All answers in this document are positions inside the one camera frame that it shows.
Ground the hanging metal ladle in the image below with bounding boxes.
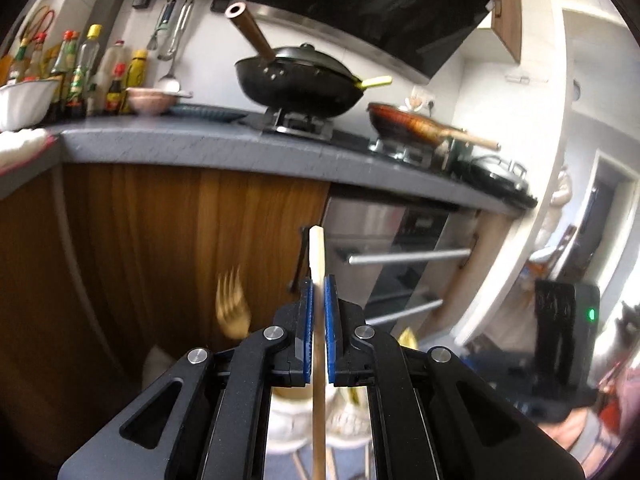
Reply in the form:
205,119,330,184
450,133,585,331
157,0,195,95

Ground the hanging metal utensil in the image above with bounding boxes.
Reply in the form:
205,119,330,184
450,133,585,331
147,0,177,52

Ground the black range hood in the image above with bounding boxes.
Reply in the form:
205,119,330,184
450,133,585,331
245,0,494,86

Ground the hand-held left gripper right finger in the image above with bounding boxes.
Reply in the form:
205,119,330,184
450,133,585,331
324,275,587,480

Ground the wooden base cabinet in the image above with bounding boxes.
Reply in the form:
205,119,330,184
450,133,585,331
0,162,332,463

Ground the stainless steel oven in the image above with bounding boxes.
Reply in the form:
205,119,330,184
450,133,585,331
320,194,482,332

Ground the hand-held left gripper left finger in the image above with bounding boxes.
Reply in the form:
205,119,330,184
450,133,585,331
57,277,317,480

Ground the white ceramic utensil holder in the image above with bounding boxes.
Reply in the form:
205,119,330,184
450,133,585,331
267,387,372,457

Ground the black gas stove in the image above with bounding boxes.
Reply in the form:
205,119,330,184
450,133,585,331
247,107,453,168

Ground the blue plate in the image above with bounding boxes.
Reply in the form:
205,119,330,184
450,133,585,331
167,103,249,124

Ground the red-handled utensil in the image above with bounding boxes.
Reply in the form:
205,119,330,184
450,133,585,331
19,4,57,43

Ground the golden fork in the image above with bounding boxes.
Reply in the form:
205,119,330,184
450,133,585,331
215,266,251,339

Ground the wooden chopstick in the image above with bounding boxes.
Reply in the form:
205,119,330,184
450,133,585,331
308,225,329,480

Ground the orange frying pan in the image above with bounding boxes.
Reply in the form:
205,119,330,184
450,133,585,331
367,102,501,152

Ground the black lidded pan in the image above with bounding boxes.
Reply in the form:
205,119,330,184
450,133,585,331
459,155,532,197

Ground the pink bowl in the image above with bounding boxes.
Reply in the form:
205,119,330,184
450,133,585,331
125,87,179,115

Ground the white bowl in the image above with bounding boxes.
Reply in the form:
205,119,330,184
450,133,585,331
0,79,62,132

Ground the wooden wall cabinet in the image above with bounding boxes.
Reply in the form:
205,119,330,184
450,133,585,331
459,0,524,64

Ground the white cloth with red edge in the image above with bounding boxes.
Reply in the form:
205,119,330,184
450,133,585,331
0,129,57,172

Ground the row of sauce bottles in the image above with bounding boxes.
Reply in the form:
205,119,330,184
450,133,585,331
5,24,151,120

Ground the black wok with wooden handle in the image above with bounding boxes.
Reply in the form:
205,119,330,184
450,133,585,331
224,2,365,120

